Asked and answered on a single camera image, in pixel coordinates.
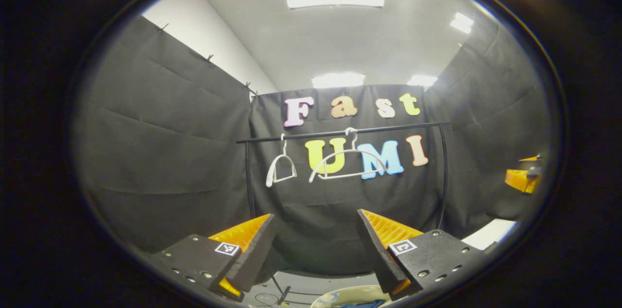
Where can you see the round laundry hamper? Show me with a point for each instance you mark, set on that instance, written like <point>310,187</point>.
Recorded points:
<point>335,296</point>

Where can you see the white panel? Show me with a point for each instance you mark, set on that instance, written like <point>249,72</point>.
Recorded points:
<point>488,235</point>

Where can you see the black backdrop cloth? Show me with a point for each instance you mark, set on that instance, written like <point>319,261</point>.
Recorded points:
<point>160,143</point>

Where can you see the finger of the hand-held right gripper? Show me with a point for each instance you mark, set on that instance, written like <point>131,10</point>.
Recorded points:
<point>530,158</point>
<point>520,180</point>

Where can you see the black metal clothes rack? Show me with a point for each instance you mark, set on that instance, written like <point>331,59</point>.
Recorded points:
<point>301,136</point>

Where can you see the ceiling light strip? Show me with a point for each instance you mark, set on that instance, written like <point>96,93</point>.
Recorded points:
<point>461,23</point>
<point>337,79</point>
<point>422,80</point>

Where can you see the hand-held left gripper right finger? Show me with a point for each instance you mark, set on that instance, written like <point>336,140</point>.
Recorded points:
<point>376,249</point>

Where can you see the white plastic hanger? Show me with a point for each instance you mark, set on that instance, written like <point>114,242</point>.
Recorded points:
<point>268,176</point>
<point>350,150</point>

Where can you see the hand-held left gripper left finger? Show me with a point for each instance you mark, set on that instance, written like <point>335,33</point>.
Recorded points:
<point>252,254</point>

